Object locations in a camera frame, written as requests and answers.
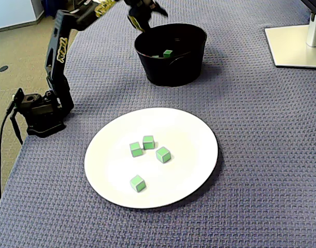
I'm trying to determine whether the blue woven table cloth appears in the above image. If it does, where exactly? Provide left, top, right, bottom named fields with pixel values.
left=0, top=0, right=316, bottom=248

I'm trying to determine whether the black round container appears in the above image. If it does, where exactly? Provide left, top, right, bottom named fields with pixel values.
left=134, top=23, right=208, bottom=87

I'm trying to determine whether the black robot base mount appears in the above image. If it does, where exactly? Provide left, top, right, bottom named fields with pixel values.
left=14, top=87, right=74, bottom=137

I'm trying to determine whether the short black cable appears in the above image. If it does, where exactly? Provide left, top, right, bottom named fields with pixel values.
left=9, top=113, right=24, bottom=145

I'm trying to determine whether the blue bin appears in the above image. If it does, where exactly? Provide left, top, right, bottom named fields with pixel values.
left=41, top=0, right=69, bottom=19

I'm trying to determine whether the silver monitor stand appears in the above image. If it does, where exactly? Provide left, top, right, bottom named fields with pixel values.
left=264, top=11, right=316, bottom=69

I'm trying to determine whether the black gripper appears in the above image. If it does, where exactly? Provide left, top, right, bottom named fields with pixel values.
left=123, top=0, right=169, bottom=33

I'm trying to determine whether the white board panel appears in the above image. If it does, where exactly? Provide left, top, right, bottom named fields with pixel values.
left=0, top=0, right=37, bottom=34

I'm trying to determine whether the white round plate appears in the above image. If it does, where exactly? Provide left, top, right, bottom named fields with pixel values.
left=84, top=107, right=219, bottom=209

